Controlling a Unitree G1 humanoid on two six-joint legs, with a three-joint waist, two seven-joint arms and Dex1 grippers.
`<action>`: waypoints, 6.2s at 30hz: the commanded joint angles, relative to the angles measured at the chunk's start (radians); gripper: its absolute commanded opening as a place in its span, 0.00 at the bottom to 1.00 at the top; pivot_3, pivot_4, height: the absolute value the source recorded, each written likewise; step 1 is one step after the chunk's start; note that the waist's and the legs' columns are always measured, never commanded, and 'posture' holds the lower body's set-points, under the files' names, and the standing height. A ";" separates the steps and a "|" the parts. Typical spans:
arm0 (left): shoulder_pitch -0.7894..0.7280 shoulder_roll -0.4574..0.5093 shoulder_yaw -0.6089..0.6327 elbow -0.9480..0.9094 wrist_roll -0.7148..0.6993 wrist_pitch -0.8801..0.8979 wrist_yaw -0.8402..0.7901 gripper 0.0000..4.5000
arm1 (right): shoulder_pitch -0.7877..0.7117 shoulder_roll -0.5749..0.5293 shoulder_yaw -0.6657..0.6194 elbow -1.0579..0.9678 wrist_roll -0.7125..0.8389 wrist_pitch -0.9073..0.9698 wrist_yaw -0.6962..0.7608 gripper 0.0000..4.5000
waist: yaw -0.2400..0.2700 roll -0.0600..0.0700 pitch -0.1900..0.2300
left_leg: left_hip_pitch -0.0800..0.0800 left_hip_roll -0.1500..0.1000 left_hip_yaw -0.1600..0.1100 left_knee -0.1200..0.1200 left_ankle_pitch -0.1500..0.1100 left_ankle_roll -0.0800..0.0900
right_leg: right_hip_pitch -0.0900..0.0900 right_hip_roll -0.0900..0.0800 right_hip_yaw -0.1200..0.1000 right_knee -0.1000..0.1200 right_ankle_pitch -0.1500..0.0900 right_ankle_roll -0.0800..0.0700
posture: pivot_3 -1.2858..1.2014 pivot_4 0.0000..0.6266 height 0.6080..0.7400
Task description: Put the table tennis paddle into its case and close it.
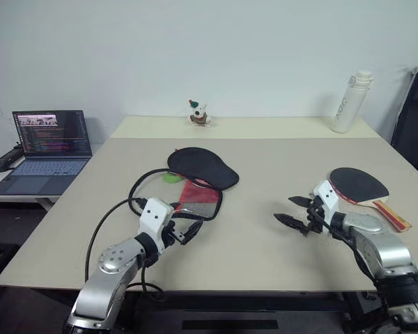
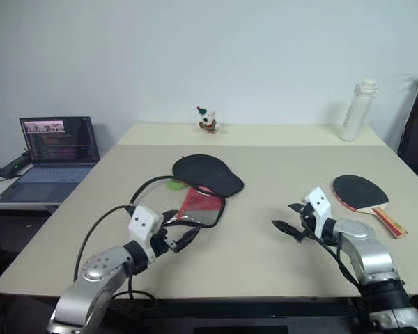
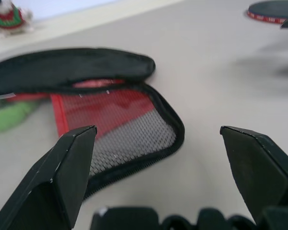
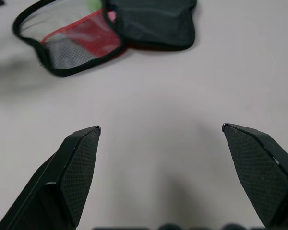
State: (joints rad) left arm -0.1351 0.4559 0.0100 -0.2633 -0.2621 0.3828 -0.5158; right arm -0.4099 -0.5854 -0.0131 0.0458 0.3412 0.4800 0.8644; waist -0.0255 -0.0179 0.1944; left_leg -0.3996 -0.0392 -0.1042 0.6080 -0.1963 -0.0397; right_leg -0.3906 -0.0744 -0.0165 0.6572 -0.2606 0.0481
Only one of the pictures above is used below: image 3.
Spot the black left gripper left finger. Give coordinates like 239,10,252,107
0,125,97,230

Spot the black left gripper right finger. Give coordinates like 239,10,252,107
220,126,288,225

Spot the green zipper pull strap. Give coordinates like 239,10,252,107
0,102,43,135

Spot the black and red paddle case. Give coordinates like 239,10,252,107
0,47,185,201

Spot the white plush dog toy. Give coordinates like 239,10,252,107
0,0,34,39

